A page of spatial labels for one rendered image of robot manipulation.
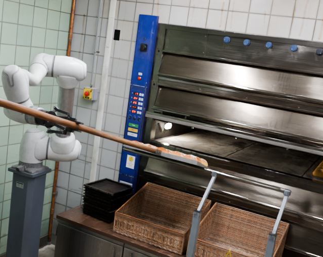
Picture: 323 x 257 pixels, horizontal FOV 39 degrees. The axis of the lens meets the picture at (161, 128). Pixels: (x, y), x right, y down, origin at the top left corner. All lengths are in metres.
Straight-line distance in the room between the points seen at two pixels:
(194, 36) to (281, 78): 0.72
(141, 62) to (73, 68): 0.98
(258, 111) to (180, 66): 0.69
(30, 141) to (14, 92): 0.89
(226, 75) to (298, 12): 0.65
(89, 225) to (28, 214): 0.48
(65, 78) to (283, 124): 1.50
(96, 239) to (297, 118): 1.66
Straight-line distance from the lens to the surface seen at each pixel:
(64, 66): 2.73
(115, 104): 3.76
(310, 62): 3.22
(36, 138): 3.06
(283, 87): 3.22
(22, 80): 2.21
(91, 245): 3.44
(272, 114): 3.27
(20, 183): 3.14
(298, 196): 3.32
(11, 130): 3.68
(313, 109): 3.20
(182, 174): 3.53
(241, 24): 3.33
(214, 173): 3.02
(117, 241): 3.31
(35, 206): 3.20
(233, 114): 3.32
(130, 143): 2.58
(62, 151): 3.04
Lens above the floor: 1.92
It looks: 10 degrees down
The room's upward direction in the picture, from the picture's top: 8 degrees clockwise
